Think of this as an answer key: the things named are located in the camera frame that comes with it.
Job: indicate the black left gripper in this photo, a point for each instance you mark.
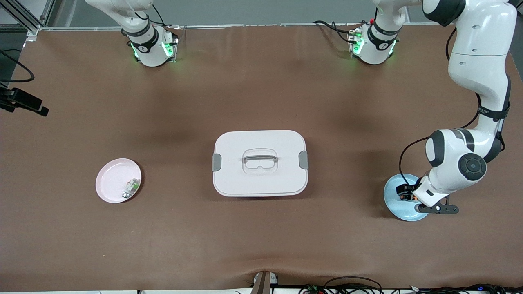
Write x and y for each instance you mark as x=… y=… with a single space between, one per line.
x=409 y=193

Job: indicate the orange push button switch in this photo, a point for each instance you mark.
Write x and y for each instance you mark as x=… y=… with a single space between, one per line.
x=408 y=198

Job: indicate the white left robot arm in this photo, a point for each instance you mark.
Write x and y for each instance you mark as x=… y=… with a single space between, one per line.
x=478 y=41

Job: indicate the light blue round plate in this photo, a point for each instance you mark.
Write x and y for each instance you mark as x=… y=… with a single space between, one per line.
x=392 y=204

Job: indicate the pink round plate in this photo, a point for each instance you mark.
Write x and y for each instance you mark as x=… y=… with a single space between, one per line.
x=110 y=183

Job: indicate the small green white component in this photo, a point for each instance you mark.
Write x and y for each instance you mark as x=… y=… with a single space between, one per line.
x=130 y=188

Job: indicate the white lidded storage box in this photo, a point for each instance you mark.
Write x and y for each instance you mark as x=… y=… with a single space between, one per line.
x=261 y=179

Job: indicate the brown camera mount bracket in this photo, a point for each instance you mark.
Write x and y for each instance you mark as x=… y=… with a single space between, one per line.
x=261 y=283

